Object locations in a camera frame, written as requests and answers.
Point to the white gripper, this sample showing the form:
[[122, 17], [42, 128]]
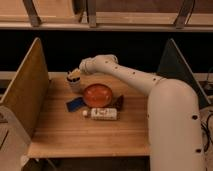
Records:
[[86, 67]]

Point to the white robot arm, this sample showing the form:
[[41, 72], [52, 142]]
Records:
[[174, 124]]

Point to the orange ceramic bowl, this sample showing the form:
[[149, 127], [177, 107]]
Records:
[[97, 95]]

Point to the white cup with utensils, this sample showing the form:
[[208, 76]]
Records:
[[75, 84]]

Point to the blue rectangular sponge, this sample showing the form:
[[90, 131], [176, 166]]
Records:
[[75, 104]]

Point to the white plastic bottle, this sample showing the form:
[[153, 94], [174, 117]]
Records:
[[101, 113]]

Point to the left wooden side panel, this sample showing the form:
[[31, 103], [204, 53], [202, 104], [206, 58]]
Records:
[[22, 101]]

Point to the right dark side panel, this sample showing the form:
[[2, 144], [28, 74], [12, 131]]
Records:
[[173, 65]]

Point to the wooden shelf rail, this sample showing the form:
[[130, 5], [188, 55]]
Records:
[[108, 15]]

